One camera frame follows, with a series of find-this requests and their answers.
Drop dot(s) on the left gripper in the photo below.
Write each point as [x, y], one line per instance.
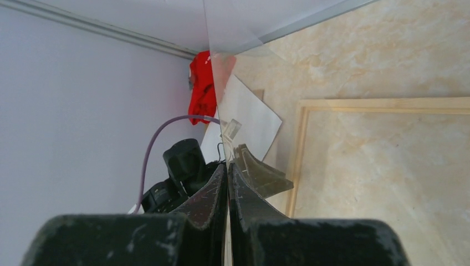
[188, 173]

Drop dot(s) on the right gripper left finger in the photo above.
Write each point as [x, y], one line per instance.
[192, 234]

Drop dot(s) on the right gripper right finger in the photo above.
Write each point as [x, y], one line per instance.
[261, 235]

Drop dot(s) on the printed photo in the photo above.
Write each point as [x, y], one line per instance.
[260, 124]

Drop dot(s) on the clear glass sheet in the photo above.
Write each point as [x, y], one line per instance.
[239, 33]

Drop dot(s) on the wooden picture frame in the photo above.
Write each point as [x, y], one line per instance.
[439, 105]

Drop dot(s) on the brown backing board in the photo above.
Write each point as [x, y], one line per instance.
[259, 93]

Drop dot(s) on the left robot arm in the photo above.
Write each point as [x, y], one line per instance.
[189, 172]

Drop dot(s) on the red cloth doll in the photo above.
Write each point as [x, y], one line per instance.
[203, 97]

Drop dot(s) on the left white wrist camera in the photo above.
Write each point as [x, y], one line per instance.
[229, 129]

